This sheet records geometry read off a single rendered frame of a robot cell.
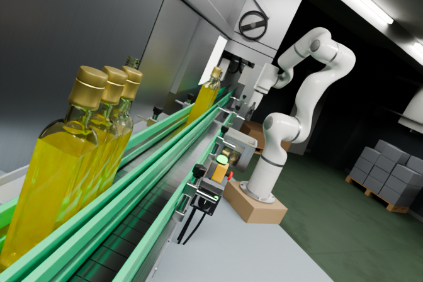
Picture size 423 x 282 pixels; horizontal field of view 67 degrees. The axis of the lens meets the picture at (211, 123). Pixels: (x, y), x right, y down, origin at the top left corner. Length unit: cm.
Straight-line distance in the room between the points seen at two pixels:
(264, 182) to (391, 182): 544
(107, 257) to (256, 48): 215
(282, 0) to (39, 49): 186
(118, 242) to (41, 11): 76
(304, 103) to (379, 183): 558
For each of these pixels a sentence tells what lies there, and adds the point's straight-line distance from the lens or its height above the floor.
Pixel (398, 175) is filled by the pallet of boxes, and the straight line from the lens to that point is 686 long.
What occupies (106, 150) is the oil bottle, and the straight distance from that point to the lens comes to 48.
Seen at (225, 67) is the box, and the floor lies 128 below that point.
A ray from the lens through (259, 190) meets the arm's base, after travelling 160.
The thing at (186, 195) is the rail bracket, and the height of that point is 111.
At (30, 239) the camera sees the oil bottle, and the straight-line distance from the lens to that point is 48.
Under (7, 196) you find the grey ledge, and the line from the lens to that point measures 65.
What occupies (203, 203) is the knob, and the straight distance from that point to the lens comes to 101.
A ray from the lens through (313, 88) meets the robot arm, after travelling 147.
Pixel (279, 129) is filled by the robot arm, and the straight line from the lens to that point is 147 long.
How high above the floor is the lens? 142
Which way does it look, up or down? 13 degrees down
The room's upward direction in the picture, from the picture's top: 24 degrees clockwise
